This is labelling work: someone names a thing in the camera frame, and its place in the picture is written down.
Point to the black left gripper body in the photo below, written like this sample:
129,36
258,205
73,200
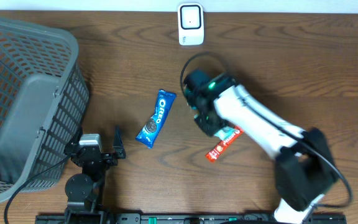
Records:
106,162

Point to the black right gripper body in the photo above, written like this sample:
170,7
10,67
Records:
209,124

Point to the blue Oreo cookie pack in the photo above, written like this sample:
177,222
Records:
149,133

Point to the red Nescafe stick packet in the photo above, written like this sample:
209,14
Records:
221,146

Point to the white wet wipes pack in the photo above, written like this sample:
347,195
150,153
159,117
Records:
224,133

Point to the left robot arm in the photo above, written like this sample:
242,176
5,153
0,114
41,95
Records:
85,190

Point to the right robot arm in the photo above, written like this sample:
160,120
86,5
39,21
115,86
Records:
303,164

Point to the grey plastic shopping basket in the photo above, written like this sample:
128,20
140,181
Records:
43,99

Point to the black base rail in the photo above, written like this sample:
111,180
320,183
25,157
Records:
135,218

